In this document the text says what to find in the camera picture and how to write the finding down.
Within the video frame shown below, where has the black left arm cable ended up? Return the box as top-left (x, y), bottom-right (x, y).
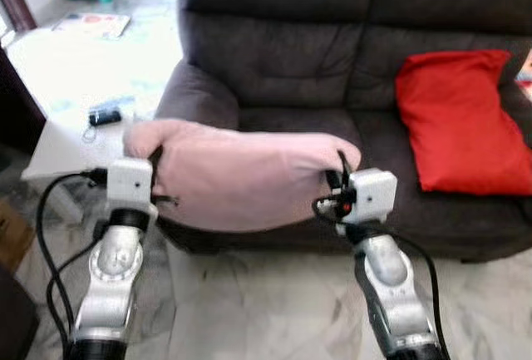
top-left (34, 171), bottom-right (111, 354)

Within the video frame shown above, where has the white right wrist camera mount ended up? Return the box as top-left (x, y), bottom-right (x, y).
top-left (347, 169), bottom-right (398, 224)

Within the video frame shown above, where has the red pillow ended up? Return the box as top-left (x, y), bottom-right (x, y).
top-left (395, 49), bottom-right (532, 196)

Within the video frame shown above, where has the printed magazine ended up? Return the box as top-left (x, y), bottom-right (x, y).
top-left (53, 12), bottom-right (133, 42)

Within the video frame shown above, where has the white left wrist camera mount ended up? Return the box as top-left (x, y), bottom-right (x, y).
top-left (108, 158), bottom-right (157, 212)

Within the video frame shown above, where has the white side table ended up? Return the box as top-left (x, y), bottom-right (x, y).
top-left (21, 94), bottom-right (160, 183)

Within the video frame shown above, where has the black handheld device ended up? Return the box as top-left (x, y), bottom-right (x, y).
top-left (88, 106), bottom-right (124, 127)

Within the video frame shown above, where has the dark brown fabric sofa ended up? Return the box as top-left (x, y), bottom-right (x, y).
top-left (154, 0), bottom-right (532, 263)

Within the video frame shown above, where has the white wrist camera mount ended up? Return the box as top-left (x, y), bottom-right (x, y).
top-left (108, 158), bottom-right (157, 212)
top-left (347, 169), bottom-right (398, 224)

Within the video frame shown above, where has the pale pink pillow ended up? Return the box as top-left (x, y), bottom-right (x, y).
top-left (123, 119), bottom-right (363, 234)

